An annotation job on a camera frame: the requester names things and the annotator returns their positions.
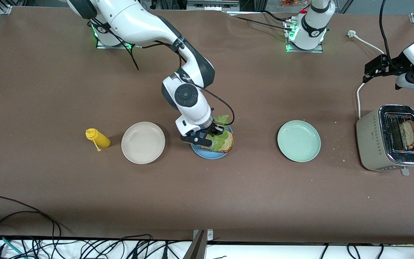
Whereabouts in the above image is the green lettuce leaf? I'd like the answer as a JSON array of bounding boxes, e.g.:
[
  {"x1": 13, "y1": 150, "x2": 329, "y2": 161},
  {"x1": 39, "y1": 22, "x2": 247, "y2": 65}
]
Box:
[{"x1": 206, "y1": 115, "x2": 234, "y2": 151}]

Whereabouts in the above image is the brown bread slice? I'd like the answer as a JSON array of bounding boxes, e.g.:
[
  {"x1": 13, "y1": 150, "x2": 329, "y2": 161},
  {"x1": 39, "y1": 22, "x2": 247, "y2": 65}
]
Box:
[
  {"x1": 200, "y1": 130, "x2": 235, "y2": 153},
  {"x1": 399, "y1": 120, "x2": 414, "y2": 150}
]

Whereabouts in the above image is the yellow squeeze bottle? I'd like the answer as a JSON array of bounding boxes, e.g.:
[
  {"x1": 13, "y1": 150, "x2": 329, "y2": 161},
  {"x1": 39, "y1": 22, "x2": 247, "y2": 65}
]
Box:
[{"x1": 86, "y1": 128, "x2": 111, "y2": 152}]

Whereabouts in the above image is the blue round plate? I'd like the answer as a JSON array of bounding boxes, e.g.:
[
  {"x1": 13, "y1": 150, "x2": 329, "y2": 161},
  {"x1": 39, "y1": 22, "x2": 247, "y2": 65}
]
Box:
[{"x1": 191, "y1": 124, "x2": 234, "y2": 159}]

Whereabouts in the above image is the beige round plate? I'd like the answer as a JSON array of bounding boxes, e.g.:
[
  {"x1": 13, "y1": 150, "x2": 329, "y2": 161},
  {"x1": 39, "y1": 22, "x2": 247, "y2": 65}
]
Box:
[{"x1": 121, "y1": 122, "x2": 166, "y2": 164}]

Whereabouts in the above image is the light green round plate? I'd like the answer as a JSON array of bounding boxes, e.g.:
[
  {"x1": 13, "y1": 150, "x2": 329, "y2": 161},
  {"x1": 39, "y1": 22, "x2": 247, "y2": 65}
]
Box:
[{"x1": 277, "y1": 120, "x2": 322, "y2": 163}]

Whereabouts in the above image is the beige chrome toaster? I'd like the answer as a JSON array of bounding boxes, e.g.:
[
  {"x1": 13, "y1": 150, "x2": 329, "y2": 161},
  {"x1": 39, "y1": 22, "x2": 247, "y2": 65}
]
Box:
[{"x1": 356, "y1": 104, "x2": 414, "y2": 176}]

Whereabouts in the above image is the orange snack packet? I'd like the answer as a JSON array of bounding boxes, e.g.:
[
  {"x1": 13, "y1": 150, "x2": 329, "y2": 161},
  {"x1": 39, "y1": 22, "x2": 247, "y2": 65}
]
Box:
[{"x1": 280, "y1": 0, "x2": 310, "y2": 8}]

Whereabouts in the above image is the silver metal box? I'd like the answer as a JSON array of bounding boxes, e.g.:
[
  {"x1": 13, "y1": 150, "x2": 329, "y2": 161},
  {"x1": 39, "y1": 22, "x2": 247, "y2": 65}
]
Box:
[{"x1": 187, "y1": 0, "x2": 240, "y2": 11}]

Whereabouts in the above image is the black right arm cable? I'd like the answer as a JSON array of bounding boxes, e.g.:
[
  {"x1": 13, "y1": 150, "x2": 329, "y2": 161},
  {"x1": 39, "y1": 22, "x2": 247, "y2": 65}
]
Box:
[
  {"x1": 95, "y1": 21, "x2": 139, "y2": 71},
  {"x1": 192, "y1": 84, "x2": 235, "y2": 126}
]

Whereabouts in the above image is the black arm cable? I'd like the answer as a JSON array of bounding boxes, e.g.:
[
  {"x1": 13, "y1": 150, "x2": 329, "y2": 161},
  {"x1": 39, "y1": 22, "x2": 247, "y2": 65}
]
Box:
[
  {"x1": 95, "y1": 21, "x2": 139, "y2": 71},
  {"x1": 379, "y1": 0, "x2": 395, "y2": 60},
  {"x1": 192, "y1": 84, "x2": 235, "y2": 126}
]

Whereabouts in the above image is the white toaster power cord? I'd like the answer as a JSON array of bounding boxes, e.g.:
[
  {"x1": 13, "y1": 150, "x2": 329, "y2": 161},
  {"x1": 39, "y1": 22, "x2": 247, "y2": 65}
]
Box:
[{"x1": 347, "y1": 30, "x2": 385, "y2": 119}]

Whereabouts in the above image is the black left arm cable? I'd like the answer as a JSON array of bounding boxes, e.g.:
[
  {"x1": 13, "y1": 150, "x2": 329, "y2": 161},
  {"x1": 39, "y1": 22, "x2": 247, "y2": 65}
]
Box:
[{"x1": 379, "y1": 0, "x2": 395, "y2": 60}]

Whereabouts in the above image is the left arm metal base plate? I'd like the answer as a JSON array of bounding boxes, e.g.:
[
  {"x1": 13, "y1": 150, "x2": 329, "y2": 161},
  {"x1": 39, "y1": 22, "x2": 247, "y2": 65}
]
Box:
[{"x1": 284, "y1": 20, "x2": 324, "y2": 53}]

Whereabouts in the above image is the small metal bracket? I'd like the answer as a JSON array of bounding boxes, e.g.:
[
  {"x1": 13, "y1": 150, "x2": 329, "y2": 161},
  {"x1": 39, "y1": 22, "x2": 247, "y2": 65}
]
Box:
[{"x1": 193, "y1": 229, "x2": 214, "y2": 242}]

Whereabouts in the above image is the black base power cable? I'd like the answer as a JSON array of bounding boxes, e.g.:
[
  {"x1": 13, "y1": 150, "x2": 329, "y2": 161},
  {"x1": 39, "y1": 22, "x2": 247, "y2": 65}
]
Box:
[{"x1": 228, "y1": 14, "x2": 294, "y2": 32}]

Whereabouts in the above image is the aluminium camera post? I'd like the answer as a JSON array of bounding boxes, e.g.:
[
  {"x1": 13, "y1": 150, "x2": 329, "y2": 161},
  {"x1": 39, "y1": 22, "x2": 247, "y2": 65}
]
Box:
[{"x1": 183, "y1": 230, "x2": 207, "y2": 259}]

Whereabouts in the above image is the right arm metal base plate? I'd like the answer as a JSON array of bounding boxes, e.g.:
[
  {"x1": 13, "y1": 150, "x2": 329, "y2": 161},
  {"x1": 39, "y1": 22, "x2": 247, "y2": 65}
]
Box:
[{"x1": 96, "y1": 36, "x2": 136, "y2": 49}]

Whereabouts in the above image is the teal cable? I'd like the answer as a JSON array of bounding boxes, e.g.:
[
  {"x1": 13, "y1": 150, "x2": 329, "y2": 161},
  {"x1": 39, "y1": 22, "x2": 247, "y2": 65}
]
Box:
[{"x1": 0, "y1": 234, "x2": 26, "y2": 259}]

